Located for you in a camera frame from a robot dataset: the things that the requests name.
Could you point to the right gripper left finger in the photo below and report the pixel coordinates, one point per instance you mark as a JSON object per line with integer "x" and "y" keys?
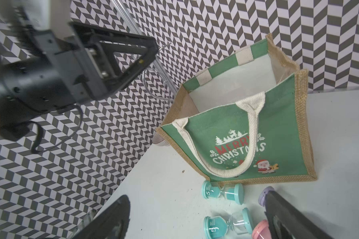
{"x": 111, "y": 224}

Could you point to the pink hourglass centre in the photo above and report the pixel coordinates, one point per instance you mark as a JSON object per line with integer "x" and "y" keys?
{"x": 261, "y": 231}

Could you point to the purple hourglass by bag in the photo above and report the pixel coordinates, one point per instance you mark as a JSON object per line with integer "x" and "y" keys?
{"x": 262, "y": 197}

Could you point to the pink glass bowl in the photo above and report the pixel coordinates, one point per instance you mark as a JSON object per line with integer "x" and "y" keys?
{"x": 158, "y": 140}

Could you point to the silver wire stand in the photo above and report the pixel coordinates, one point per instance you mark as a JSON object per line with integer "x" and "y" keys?
{"x": 158, "y": 72}

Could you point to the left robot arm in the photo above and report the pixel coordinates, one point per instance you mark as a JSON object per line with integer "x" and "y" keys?
{"x": 28, "y": 18}

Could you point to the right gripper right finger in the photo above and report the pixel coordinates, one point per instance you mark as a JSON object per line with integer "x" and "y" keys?
{"x": 286, "y": 222}

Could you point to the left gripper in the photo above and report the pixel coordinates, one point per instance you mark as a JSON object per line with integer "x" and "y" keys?
{"x": 92, "y": 64}

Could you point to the green canvas Christmas bag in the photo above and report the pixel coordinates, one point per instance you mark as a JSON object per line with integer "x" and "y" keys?
{"x": 244, "y": 120}

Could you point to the green hourglass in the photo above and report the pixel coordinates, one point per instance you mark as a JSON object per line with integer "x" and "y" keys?
{"x": 239, "y": 222}
{"x": 230, "y": 192}

